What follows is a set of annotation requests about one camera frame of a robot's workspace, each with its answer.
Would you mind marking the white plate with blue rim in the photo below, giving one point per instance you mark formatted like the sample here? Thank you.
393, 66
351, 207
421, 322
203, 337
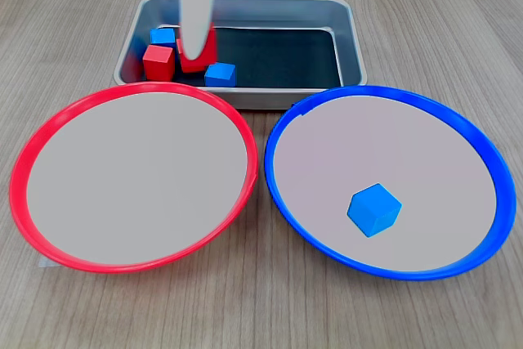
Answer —
388, 140

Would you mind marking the steel tray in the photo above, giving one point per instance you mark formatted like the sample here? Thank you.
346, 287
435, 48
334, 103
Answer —
286, 14

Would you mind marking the clear tape strip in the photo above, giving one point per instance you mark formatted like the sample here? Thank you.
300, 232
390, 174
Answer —
47, 263

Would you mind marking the white plate with red rim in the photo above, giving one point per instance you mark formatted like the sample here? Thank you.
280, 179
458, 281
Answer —
135, 177

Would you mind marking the small red cube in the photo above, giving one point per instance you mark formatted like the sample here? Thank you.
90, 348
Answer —
157, 63
195, 67

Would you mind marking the small blue cube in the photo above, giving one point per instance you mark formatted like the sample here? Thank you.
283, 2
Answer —
162, 36
374, 210
220, 75

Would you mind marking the black tray mat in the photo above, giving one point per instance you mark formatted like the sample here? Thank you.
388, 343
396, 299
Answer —
278, 59

